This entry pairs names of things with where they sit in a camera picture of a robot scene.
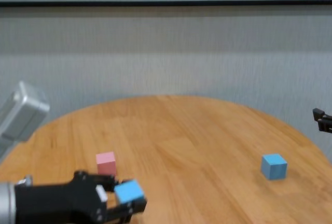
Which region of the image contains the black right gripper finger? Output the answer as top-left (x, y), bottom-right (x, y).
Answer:
top-left (312, 107), bottom-right (332, 134)

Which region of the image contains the black wall baseboard strip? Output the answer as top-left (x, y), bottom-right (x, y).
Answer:
top-left (0, 0), bottom-right (332, 8)

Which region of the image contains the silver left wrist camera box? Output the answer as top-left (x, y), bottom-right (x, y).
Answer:
top-left (0, 80), bottom-right (50, 157)

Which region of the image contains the pink cube block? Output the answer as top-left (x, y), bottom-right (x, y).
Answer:
top-left (95, 151), bottom-right (117, 177)

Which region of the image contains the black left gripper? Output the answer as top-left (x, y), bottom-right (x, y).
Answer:
top-left (14, 171), bottom-right (148, 224)

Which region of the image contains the blue cube block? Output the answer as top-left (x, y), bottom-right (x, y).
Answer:
top-left (260, 153), bottom-right (288, 180)
top-left (114, 179), bottom-right (145, 204)

